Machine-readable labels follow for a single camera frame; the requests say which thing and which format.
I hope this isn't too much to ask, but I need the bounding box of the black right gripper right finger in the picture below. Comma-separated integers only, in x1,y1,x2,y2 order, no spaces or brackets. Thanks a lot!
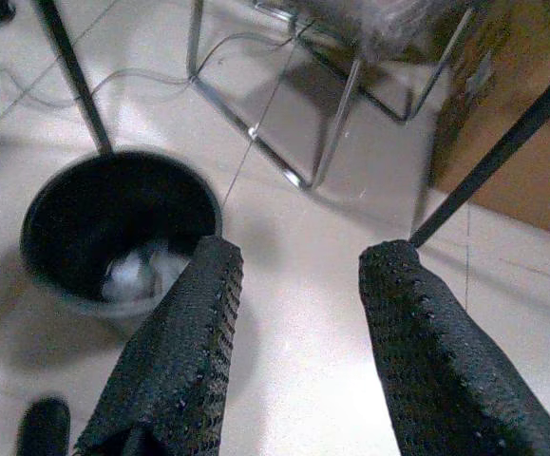
358,238,550,456

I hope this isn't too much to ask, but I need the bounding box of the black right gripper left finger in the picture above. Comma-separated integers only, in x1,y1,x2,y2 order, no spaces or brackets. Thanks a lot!
73,236,245,456

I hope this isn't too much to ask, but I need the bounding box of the white crumpled trash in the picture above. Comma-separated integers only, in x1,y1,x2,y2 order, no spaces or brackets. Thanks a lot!
102,239,185,303

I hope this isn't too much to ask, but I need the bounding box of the black round rubbish bin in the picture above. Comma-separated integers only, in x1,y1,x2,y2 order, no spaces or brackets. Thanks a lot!
19,149,224,329

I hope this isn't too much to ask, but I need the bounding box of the brown cardboard box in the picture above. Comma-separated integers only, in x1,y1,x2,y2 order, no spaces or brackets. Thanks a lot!
426,0,550,243

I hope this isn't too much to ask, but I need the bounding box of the white table with black legs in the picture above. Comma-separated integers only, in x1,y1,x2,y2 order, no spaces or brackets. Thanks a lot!
31,0,114,156

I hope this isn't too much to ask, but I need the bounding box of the white desk with black frame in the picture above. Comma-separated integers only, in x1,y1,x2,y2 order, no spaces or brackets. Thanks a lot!
409,56,550,248

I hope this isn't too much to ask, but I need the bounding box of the thin white floor cable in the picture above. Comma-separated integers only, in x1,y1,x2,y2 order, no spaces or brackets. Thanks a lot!
0,31,294,108

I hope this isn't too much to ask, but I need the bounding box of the grey fabric chair chrome frame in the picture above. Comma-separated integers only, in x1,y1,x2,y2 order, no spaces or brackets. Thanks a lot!
186,0,475,191

